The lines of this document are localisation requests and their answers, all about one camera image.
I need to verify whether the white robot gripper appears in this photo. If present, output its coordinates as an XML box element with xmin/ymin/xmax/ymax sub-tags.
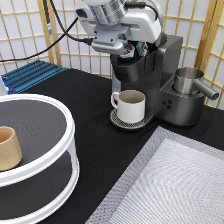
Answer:
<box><xmin>75</xmin><ymin>0</ymin><xmax>162</xmax><ymax>56</ymax></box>

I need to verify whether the grey coffee machine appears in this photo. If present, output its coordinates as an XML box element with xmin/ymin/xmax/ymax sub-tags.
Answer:
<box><xmin>110</xmin><ymin>34</ymin><xmax>204</xmax><ymax>130</ymax></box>

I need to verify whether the white coffee pod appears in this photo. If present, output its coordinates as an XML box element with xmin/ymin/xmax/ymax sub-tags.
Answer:
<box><xmin>121</xmin><ymin>44</ymin><xmax>135</xmax><ymax>59</ymax></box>

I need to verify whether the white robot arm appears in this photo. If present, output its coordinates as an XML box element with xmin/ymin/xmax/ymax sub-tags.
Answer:
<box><xmin>75</xmin><ymin>0</ymin><xmax>163</xmax><ymax>55</ymax></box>

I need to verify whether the steel milk frother jug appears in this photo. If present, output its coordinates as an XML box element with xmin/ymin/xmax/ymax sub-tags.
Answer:
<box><xmin>173</xmin><ymin>67</ymin><xmax>219</xmax><ymax>100</ymax></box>

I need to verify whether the white ceramic mug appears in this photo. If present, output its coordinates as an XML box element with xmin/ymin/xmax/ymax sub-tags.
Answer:
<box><xmin>111</xmin><ymin>90</ymin><xmax>146</xmax><ymax>124</ymax></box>

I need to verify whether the wooden shoji folding screen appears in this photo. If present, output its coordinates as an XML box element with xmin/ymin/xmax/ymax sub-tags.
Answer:
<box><xmin>0</xmin><ymin>0</ymin><xmax>224</xmax><ymax>110</ymax></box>

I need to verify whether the blue corrugated mat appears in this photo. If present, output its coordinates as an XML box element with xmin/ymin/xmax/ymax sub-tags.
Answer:
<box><xmin>2</xmin><ymin>60</ymin><xmax>66</xmax><ymax>94</ymax></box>

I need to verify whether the grey woven placemat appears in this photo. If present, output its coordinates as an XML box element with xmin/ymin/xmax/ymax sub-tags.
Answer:
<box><xmin>85</xmin><ymin>127</ymin><xmax>224</xmax><ymax>224</ymax></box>

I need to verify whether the white two-tier round shelf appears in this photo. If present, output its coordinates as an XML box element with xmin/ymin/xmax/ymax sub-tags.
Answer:
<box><xmin>0</xmin><ymin>94</ymin><xmax>80</xmax><ymax>224</ymax></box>

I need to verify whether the beige wooden cup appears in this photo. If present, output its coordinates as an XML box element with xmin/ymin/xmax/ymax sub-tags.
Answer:
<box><xmin>0</xmin><ymin>126</ymin><xmax>22</xmax><ymax>171</ymax></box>

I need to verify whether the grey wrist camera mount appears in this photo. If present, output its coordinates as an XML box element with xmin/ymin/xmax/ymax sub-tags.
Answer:
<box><xmin>91</xmin><ymin>24</ymin><xmax>131</xmax><ymax>55</ymax></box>

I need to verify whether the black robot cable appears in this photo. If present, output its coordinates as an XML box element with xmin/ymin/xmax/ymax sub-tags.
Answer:
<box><xmin>0</xmin><ymin>0</ymin><xmax>161</xmax><ymax>64</ymax></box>

